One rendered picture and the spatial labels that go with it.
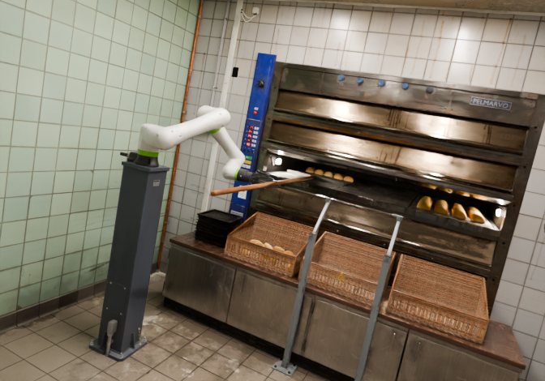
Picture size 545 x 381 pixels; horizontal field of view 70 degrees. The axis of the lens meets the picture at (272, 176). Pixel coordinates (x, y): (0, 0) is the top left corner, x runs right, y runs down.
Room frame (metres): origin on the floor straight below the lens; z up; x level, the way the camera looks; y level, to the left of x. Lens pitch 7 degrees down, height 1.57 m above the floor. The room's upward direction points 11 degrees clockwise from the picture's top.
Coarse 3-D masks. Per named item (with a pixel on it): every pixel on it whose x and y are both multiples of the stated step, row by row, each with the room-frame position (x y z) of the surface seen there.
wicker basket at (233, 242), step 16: (256, 224) 3.21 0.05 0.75; (272, 224) 3.17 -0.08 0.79; (288, 224) 3.12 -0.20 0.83; (240, 240) 2.77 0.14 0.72; (272, 240) 3.12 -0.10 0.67; (288, 240) 3.08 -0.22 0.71; (304, 240) 3.04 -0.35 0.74; (240, 256) 2.76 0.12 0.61; (256, 256) 2.88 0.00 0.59; (272, 256) 2.67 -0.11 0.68; (288, 256) 2.63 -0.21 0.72; (288, 272) 2.62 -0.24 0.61
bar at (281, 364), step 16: (304, 192) 2.74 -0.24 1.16; (368, 208) 2.57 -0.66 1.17; (304, 256) 2.47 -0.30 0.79; (384, 256) 2.29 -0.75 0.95; (304, 272) 2.47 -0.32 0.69; (384, 272) 2.28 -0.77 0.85; (304, 288) 2.48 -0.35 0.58; (288, 336) 2.47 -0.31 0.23; (368, 336) 2.28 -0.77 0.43; (288, 352) 2.46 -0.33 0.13; (368, 352) 2.31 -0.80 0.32; (272, 368) 2.44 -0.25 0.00; (288, 368) 2.47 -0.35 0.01
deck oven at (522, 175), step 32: (544, 96) 2.58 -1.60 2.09; (320, 128) 3.13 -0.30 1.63; (352, 128) 3.03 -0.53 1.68; (288, 160) 3.79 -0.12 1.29; (352, 160) 3.03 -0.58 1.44; (512, 160) 2.62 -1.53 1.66; (256, 192) 3.30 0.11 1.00; (320, 192) 3.08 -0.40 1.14; (448, 192) 2.82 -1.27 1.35; (320, 224) 3.07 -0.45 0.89; (512, 224) 2.58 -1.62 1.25; (416, 256) 2.78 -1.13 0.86
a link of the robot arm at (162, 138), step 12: (216, 108) 2.53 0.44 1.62; (192, 120) 2.37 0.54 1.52; (204, 120) 2.39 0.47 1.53; (216, 120) 2.43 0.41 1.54; (228, 120) 2.49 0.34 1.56; (156, 132) 2.22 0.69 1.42; (168, 132) 2.22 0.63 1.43; (180, 132) 2.27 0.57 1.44; (192, 132) 2.33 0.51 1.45; (156, 144) 2.21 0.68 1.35; (168, 144) 2.21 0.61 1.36
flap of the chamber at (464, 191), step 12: (264, 144) 3.14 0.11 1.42; (300, 156) 3.09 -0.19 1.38; (312, 156) 2.98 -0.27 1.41; (360, 168) 2.84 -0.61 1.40; (372, 168) 2.81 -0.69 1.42; (408, 180) 2.76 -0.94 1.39; (420, 180) 2.68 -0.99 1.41; (456, 192) 2.70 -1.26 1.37; (468, 192) 2.57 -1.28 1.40; (480, 192) 2.53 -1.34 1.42; (504, 204) 2.63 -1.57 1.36
